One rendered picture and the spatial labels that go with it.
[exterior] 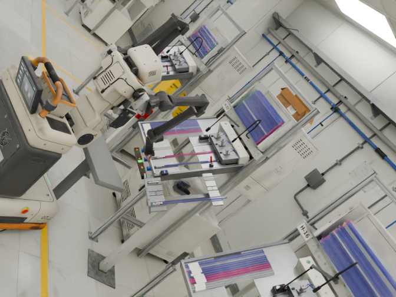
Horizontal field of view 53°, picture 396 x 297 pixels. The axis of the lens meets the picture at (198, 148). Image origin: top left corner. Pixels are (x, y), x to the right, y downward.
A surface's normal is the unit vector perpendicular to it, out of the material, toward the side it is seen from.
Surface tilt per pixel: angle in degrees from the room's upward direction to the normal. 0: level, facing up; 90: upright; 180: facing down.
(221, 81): 90
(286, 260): 44
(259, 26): 90
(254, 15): 90
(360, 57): 90
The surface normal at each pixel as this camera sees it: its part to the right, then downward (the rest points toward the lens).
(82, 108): -0.35, -0.28
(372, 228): -0.62, -0.47
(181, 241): 0.29, 0.62
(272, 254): 0.09, -0.78
